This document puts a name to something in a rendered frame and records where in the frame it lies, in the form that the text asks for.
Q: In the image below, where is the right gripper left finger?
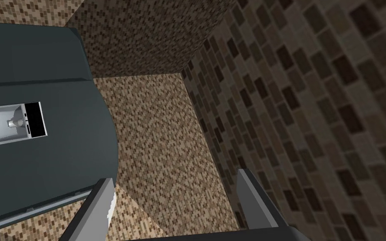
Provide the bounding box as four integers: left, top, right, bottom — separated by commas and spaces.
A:
58, 177, 117, 241

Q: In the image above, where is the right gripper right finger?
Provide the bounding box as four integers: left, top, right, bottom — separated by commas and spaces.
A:
236, 168, 289, 231

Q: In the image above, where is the dark grey refrigerator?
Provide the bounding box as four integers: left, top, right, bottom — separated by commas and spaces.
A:
0, 21, 119, 235

